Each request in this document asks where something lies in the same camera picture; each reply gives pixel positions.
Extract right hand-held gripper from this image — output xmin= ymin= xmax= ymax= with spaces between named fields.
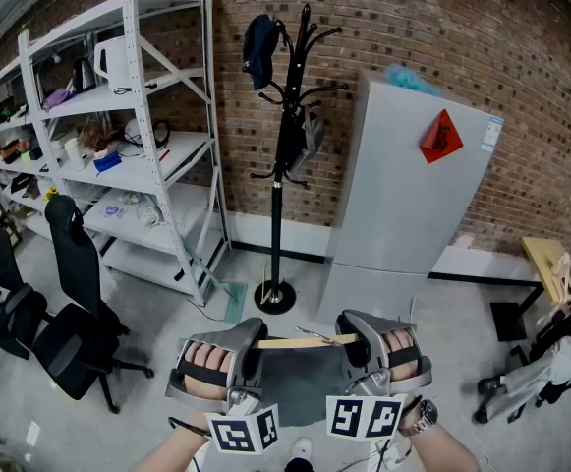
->
xmin=324 ymin=309 xmax=434 ymax=441

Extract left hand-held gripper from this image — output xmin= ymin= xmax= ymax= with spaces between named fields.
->
xmin=165 ymin=317 xmax=280 ymax=456

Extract dark grey garment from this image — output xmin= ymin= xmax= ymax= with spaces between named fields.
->
xmin=251 ymin=345 xmax=366 ymax=430

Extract wooden clothes hanger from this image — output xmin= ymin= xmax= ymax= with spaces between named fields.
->
xmin=252 ymin=325 xmax=365 ymax=351

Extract black coat rack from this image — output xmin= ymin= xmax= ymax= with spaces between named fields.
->
xmin=243 ymin=2 xmax=350 ymax=317

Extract person's left forearm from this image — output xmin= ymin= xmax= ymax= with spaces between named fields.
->
xmin=130 ymin=410 xmax=215 ymax=472

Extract person's right hand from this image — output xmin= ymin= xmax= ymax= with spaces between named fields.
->
xmin=381 ymin=328 xmax=420 ymax=382

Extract person's left hand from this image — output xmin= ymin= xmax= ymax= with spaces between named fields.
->
xmin=184 ymin=341 xmax=235 ymax=402

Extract silver wristwatch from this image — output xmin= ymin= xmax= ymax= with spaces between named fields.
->
xmin=397 ymin=398 xmax=438 ymax=437

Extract white shoe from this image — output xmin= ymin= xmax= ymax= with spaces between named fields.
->
xmin=284 ymin=437 xmax=314 ymax=464

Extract green flat mop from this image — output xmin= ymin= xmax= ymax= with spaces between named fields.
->
xmin=194 ymin=258 xmax=250 ymax=325

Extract grey refrigerator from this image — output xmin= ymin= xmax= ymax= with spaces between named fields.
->
xmin=316 ymin=69 xmax=506 ymax=326

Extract black office chair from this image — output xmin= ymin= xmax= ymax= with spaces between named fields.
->
xmin=31 ymin=194 xmax=155 ymax=415
xmin=0 ymin=223 xmax=50 ymax=361

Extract wooden table with black legs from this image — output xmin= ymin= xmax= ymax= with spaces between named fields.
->
xmin=489 ymin=236 xmax=571 ymax=343

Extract light wooden stand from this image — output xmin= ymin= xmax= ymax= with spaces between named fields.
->
xmin=542 ymin=252 xmax=571 ymax=304

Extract grey bag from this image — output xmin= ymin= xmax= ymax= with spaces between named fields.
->
xmin=287 ymin=108 xmax=326 ymax=179

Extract white metal shelving unit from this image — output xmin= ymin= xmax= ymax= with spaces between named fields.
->
xmin=0 ymin=56 xmax=65 ymax=245
xmin=17 ymin=0 xmax=232 ymax=307

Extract red diamond sticker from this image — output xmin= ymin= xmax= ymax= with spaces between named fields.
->
xmin=419 ymin=109 xmax=465 ymax=165

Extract blue cloth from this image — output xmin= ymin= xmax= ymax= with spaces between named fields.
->
xmin=92 ymin=151 xmax=123 ymax=174

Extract blue white label sticker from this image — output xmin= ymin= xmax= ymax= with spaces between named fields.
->
xmin=480 ymin=115 xmax=505 ymax=152

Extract white cup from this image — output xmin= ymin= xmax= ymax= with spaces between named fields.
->
xmin=63 ymin=137 xmax=86 ymax=172

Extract dried brown flowers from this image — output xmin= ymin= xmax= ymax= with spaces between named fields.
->
xmin=79 ymin=120 xmax=114 ymax=156

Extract dark blue cap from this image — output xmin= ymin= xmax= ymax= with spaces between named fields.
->
xmin=242 ymin=14 xmax=289 ymax=92

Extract purple cloth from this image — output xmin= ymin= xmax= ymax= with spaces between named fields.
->
xmin=42 ymin=88 xmax=75 ymax=112

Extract black steel kettle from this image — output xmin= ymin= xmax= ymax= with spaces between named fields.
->
xmin=72 ymin=56 xmax=97 ymax=95

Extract white electric kettle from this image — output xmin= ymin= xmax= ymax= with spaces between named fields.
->
xmin=92 ymin=35 xmax=142 ymax=92

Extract black cable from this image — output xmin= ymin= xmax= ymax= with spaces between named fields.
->
xmin=375 ymin=438 xmax=395 ymax=472

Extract black wrist strap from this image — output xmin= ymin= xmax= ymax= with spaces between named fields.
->
xmin=168 ymin=415 xmax=212 ymax=437

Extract white coiled cable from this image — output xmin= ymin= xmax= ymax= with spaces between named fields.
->
xmin=135 ymin=199 xmax=163 ymax=230

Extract black power cord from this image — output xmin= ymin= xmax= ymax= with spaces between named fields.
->
xmin=112 ymin=83 xmax=158 ymax=95

